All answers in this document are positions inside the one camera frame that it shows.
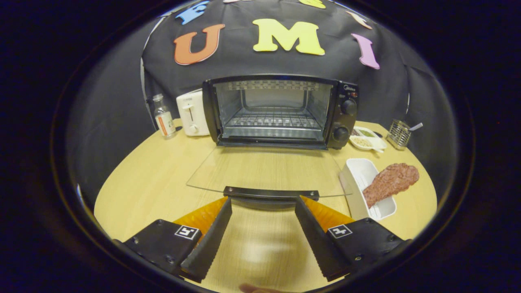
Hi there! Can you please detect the white rectangular plastic tray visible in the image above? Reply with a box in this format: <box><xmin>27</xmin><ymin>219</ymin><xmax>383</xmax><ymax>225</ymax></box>
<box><xmin>339</xmin><ymin>158</ymin><xmax>397</xmax><ymax>221</ymax></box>

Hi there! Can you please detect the small clear glass bottle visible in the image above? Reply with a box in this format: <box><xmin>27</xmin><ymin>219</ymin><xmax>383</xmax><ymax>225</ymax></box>
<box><xmin>152</xmin><ymin>94</ymin><xmax>177</xmax><ymax>139</ymax></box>

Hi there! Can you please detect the metal wire utensil holder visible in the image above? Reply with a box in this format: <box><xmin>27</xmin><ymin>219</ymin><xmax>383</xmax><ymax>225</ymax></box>
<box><xmin>386</xmin><ymin>119</ymin><xmax>412</xmax><ymax>150</ymax></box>

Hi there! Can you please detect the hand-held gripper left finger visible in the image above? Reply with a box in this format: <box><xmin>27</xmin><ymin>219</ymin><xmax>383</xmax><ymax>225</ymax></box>
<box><xmin>114</xmin><ymin>197</ymin><xmax>233</xmax><ymax>283</ymax></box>

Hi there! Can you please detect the white bread toaster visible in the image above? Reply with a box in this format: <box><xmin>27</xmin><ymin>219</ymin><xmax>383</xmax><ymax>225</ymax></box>
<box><xmin>176</xmin><ymin>89</ymin><xmax>210</xmax><ymax>137</ymax></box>

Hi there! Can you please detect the black toaster oven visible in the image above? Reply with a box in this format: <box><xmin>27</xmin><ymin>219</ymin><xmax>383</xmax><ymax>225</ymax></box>
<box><xmin>186</xmin><ymin>74</ymin><xmax>359</xmax><ymax>210</ymax></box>

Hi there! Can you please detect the reddish brown meat piece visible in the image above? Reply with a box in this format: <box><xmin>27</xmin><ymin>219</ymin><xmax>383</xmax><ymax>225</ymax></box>
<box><xmin>362</xmin><ymin>163</ymin><xmax>420</xmax><ymax>209</ymax></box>

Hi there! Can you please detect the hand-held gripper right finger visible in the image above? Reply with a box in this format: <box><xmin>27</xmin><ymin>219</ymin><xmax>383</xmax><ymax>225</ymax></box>
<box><xmin>294</xmin><ymin>195</ymin><xmax>412</xmax><ymax>282</ymax></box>

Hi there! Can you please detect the white divided condiment dish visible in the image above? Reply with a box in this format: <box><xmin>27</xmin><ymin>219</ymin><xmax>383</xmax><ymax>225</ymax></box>
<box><xmin>349</xmin><ymin>126</ymin><xmax>387</xmax><ymax>153</ymax></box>

